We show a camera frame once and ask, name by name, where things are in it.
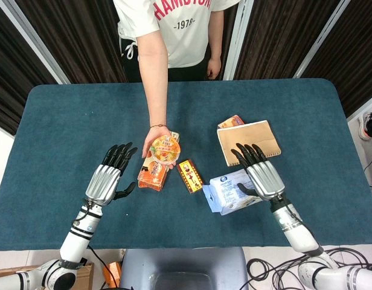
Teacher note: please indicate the person's bare hand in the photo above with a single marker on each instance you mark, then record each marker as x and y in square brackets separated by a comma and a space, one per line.
[214, 68]

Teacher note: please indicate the person's hand with bracelet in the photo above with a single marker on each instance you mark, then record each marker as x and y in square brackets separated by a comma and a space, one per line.
[155, 137]

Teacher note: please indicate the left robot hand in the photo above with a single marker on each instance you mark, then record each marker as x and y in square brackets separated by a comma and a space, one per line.
[103, 181]

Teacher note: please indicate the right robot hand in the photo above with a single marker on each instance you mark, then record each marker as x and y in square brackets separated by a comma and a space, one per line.
[264, 178]

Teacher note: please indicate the round orange snack cup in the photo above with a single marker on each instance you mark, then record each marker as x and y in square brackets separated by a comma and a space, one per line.
[166, 150]

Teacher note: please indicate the person's bare forearm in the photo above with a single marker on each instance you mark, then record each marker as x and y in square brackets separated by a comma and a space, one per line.
[215, 34]

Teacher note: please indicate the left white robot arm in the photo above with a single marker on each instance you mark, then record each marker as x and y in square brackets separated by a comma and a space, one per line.
[74, 238]

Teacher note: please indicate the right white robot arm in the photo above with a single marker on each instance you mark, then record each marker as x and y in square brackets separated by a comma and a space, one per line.
[309, 250]

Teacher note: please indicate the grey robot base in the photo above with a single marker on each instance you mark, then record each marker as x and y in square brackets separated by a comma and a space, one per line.
[183, 269]

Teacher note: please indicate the small beige wrapped packet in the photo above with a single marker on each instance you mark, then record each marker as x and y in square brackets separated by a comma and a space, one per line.
[176, 135]

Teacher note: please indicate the orange snack box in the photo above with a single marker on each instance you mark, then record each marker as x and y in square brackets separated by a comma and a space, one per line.
[152, 175]

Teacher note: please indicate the brown spiral notebook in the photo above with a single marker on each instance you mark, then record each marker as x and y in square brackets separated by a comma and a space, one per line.
[249, 142]

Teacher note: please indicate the white blue tissue pack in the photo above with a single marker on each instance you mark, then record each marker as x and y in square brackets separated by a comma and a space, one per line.
[226, 193]

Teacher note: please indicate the red yellow small box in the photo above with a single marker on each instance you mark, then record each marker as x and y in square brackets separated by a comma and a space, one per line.
[190, 176]

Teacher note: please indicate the orange blue snack packet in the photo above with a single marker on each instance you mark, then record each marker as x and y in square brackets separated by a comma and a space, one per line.
[232, 121]

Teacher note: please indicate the person's white printed t-shirt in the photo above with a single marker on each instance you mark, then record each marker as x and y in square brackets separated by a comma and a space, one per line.
[174, 27]

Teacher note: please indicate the teal table cloth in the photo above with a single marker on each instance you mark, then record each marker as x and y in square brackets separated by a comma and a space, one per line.
[83, 121]

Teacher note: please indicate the orange object on floor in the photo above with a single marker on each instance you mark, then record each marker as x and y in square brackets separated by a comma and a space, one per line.
[112, 273]

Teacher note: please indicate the cardboard box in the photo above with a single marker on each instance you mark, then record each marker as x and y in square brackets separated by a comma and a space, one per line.
[83, 276]

